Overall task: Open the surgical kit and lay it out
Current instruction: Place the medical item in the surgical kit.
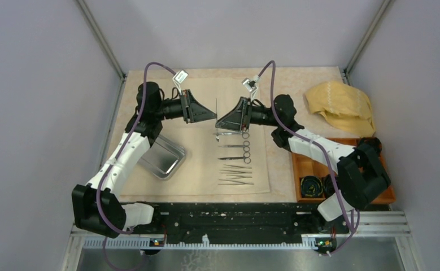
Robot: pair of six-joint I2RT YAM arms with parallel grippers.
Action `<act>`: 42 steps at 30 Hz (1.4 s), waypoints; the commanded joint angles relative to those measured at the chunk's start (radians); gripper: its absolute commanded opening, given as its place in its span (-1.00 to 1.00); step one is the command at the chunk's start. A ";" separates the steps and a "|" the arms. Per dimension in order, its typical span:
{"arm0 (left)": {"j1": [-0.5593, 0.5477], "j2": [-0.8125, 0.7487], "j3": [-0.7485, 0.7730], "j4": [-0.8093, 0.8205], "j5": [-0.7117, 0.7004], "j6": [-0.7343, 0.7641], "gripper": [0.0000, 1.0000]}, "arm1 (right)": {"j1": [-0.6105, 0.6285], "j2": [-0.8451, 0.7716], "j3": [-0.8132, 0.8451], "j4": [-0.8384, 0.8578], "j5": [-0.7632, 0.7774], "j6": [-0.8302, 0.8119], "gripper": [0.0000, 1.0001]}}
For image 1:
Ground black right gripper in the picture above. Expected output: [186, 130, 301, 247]
[216, 97, 281, 132]

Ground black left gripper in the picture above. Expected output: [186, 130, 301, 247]
[154, 89, 217, 123]

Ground steel surgical scissors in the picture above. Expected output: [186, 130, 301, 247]
[218, 152, 251, 164]
[219, 141, 250, 152]

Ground cream cloth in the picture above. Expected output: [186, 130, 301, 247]
[114, 77, 270, 196]

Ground steel tweezers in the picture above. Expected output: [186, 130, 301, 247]
[226, 174, 252, 180]
[224, 164, 252, 169]
[218, 179, 254, 186]
[219, 169, 252, 174]

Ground steel instrument tray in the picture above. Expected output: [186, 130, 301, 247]
[137, 134, 187, 181]

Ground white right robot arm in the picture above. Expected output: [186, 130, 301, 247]
[215, 94, 391, 233]

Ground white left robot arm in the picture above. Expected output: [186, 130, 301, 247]
[72, 82, 217, 238]

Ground dark patterned fabric roll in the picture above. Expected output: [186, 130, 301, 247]
[300, 176, 324, 198]

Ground yellow crumpled cloth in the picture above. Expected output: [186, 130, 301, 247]
[304, 81, 376, 137]

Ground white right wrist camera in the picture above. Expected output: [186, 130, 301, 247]
[242, 75, 260, 100]

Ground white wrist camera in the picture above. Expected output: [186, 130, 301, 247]
[242, 75, 260, 100]
[172, 69, 189, 95]

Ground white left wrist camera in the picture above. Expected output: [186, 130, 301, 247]
[172, 69, 189, 95]

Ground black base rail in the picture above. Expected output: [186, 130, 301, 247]
[131, 203, 349, 235]

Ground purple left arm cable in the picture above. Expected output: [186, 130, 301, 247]
[95, 62, 177, 271]

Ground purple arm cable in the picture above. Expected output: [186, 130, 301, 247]
[256, 59, 361, 257]
[95, 62, 177, 271]

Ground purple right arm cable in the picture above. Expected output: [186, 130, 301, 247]
[256, 59, 361, 257]

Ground aluminium frame rail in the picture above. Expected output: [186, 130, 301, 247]
[62, 211, 425, 270]

